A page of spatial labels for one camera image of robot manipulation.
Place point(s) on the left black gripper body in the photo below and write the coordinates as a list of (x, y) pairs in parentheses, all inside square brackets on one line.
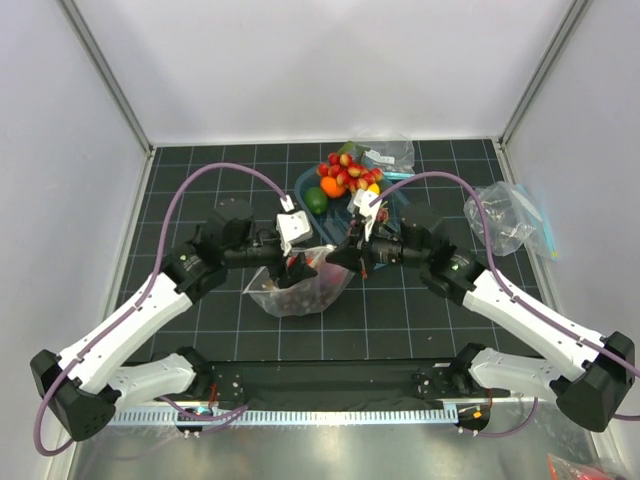
[(283, 273)]

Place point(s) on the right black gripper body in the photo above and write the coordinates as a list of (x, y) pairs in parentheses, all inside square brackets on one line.
[(364, 254)]

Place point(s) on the clear dotted zip bag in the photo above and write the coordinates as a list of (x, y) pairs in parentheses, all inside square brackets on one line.
[(261, 287)]

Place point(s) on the dark red grape bunch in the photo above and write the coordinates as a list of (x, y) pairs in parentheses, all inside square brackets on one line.
[(294, 302)]

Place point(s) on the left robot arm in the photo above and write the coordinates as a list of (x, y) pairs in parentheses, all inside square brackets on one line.
[(87, 383)]

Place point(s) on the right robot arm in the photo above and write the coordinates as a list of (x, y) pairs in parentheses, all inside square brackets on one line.
[(584, 373)]

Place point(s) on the flat zip bag blue zipper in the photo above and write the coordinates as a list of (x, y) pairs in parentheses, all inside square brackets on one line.
[(395, 158)]

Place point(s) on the crumpled clear zip bag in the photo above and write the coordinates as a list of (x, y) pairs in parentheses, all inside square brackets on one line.
[(514, 221)]

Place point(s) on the blue plastic basket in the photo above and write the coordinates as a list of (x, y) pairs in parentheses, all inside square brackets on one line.
[(332, 226)]

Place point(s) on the light pink grape bunch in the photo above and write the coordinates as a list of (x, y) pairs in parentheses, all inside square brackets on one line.
[(383, 215)]

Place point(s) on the yellow lemon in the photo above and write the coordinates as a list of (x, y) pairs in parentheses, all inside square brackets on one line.
[(374, 188)]

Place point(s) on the green lime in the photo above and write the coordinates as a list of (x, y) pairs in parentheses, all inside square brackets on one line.
[(316, 200)]

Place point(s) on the orange fruit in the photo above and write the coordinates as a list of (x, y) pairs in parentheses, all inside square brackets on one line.
[(331, 188)]

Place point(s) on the red cherry bunch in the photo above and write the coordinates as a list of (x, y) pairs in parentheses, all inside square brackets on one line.
[(349, 173)]

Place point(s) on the red packaged item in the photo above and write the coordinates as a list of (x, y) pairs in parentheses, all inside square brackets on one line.
[(562, 469)]

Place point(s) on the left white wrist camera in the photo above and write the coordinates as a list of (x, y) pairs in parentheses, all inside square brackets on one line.
[(292, 224)]

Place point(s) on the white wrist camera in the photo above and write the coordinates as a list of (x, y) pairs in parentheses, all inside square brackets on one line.
[(365, 204), (292, 224)]

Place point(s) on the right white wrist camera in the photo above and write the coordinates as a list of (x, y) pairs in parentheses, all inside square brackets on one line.
[(365, 204)]

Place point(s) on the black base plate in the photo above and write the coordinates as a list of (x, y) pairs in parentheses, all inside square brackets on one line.
[(332, 386)]

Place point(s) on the perforated metal rail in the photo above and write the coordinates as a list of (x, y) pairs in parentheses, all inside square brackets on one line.
[(165, 415)]

